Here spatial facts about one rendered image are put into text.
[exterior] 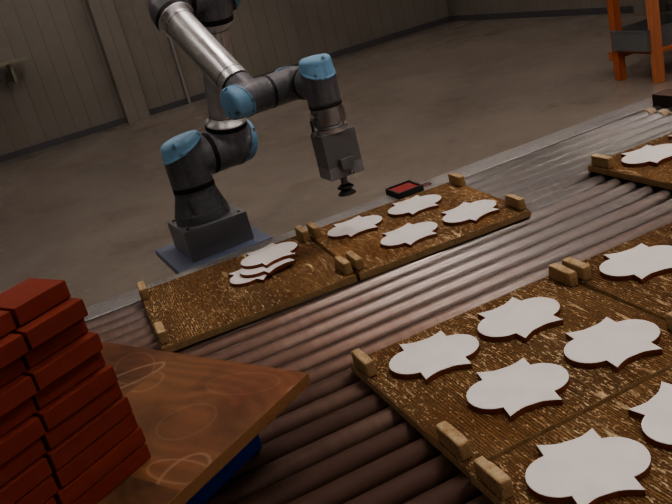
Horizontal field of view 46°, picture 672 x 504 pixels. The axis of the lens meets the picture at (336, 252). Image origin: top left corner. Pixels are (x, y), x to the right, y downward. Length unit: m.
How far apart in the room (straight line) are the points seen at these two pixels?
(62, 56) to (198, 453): 10.16
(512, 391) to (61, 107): 10.17
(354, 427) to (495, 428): 0.21
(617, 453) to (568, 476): 0.07
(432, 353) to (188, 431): 0.41
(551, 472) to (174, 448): 0.45
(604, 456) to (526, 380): 0.20
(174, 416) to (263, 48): 10.75
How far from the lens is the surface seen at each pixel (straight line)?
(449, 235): 1.70
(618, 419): 1.07
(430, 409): 1.13
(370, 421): 1.17
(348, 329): 1.44
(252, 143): 2.22
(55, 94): 11.02
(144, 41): 11.21
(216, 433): 1.02
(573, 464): 0.99
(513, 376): 1.15
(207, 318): 1.61
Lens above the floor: 1.56
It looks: 21 degrees down
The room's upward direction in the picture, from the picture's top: 14 degrees counter-clockwise
